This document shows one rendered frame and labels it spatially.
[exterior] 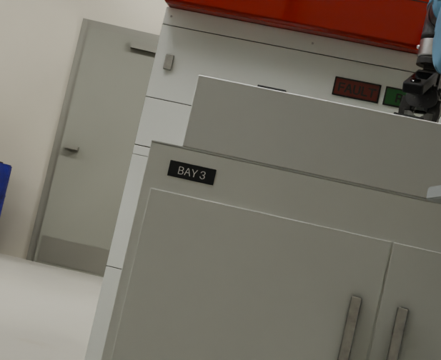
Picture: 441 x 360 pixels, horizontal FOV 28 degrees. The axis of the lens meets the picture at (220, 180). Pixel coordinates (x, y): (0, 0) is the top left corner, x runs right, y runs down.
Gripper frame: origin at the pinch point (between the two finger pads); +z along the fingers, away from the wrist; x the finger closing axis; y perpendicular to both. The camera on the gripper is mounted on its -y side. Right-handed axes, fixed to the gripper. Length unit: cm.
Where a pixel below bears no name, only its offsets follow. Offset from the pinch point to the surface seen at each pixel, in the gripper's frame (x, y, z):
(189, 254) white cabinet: 24, -46, 33
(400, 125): -6.8, -36.8, 1.7
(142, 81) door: 367, 466, -81
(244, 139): 19.6, -44.7, 10.2
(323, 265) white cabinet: 0.9, -39.3, 29.7
